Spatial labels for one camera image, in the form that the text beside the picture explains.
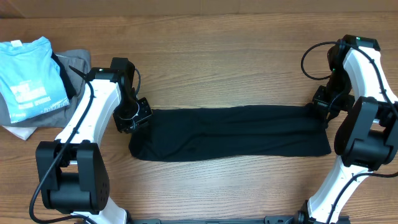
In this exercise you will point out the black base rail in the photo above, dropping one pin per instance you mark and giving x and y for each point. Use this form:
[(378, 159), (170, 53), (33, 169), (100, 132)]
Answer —
[(266, 220)]

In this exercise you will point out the light blue folded t-shirt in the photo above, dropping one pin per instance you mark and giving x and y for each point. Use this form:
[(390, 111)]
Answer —
[(31, 82)]

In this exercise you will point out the black t-shirt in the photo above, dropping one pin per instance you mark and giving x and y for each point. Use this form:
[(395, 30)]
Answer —
[(187, 135)]

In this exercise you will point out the grey folded t-shirt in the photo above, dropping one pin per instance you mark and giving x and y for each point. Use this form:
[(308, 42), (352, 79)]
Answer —
[(79, 59)]

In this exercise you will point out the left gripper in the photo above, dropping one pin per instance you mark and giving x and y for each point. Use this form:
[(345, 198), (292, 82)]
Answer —
[(129, 127)]

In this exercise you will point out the black folded garment in stack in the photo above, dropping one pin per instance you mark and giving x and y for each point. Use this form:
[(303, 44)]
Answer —
[(65, 79)]

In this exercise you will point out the white folded garment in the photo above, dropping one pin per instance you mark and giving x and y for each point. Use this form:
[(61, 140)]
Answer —
[(22, 133)]

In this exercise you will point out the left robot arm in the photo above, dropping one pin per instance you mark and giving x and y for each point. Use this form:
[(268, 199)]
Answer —
[(72, 175)]

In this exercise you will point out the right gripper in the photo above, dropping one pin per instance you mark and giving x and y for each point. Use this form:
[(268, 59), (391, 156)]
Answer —
[(336, 107)]

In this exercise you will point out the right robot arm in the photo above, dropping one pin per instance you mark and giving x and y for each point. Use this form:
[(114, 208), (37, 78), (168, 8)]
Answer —
[(366, 139)]

